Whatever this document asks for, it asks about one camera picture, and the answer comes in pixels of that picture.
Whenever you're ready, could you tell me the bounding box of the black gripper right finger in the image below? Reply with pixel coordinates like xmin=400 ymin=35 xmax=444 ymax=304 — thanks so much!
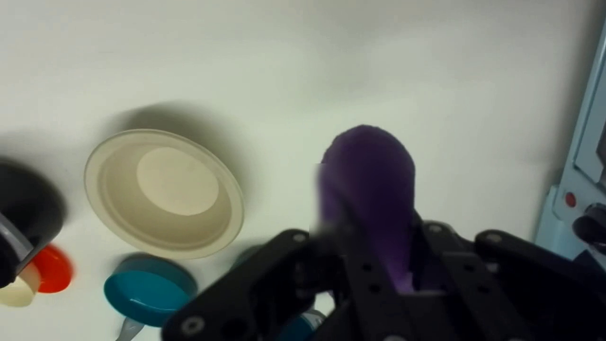
xmin=412 ymin=213 xmax=606 ymax=341

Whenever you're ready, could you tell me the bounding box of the white bowl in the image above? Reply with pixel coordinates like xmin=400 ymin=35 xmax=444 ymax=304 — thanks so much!
xmin=82 ymin=126 xmax=247 ymax=261

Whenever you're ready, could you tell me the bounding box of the black saucepan grey handle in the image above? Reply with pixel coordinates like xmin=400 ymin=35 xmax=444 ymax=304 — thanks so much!
xmin=0 ymin=154 xmax=69 ymax=289

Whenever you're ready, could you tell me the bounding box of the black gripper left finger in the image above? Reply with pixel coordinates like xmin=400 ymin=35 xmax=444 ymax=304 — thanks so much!
xmin=160 ymin=217 xmax=413 ymax=341

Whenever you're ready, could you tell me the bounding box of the small cream and red plate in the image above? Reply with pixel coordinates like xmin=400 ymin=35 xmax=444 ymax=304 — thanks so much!
xmin=0 ymin=242 xmax=76 ymax=310

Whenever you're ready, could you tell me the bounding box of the teal toy pot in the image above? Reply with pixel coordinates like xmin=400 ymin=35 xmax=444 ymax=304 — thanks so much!
xmin=275 ymin=306 xmax=330 ymax=341

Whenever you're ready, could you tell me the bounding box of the light blue toaster oven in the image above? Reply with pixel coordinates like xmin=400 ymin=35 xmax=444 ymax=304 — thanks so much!
xmin=533 ymin=16 xmax=606 ymax=270

